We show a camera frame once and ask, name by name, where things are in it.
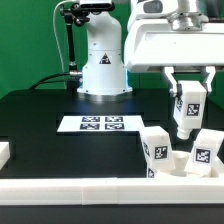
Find white front barrier wall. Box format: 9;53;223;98
0;178;224;205

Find white left barrier block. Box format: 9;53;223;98
0;142;10;170

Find white cable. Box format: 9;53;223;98
52;0;75;73

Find black camera on mount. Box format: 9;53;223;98
80;0;113;10

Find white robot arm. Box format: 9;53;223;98
80;0;224;96

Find black cables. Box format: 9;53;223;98
29;73;83;90

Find white marker sheet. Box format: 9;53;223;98
57;115;144;133

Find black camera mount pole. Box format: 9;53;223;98
60;3;90;92

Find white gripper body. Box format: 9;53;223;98
124;19;224;73

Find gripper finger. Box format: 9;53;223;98
162;67;182;97
201;66;216;95

